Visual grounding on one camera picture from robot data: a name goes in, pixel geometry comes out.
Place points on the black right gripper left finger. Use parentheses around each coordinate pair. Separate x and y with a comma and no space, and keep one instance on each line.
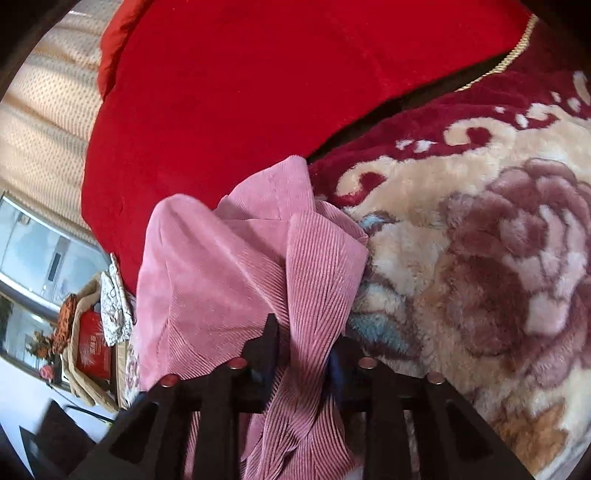
(240,386)

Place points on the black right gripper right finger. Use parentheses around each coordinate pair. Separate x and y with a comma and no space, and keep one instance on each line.
(372,400)

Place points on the pink corduroy jacket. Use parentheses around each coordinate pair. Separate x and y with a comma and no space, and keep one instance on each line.
(210,277)

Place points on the beige fabric bag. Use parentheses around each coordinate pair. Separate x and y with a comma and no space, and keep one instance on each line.
(92,391)

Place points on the red gift box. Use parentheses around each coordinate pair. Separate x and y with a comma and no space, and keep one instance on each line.
(94,355)

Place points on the orange knitted item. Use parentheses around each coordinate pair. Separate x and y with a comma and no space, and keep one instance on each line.
(62,332)

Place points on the white patterned cloth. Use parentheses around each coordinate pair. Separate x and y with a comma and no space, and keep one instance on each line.
(115,309)

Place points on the floral plush blanket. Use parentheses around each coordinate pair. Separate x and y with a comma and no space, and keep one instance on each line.
(476,208)

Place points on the red quilt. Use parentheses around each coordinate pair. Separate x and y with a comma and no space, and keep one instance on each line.
(198,95)

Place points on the beige dotted curtain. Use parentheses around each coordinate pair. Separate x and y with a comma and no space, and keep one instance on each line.
(47,117)

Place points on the window frame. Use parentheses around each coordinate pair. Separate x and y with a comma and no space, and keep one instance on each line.
(40,266)

